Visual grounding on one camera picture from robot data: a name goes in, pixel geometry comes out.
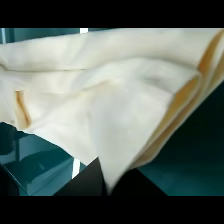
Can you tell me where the cream garment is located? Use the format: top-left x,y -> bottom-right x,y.
0,28 -> 224,194

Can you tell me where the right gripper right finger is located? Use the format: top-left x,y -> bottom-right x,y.
111,168 -> 168,197

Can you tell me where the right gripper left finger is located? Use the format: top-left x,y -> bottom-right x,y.
53,157 -> 108,197

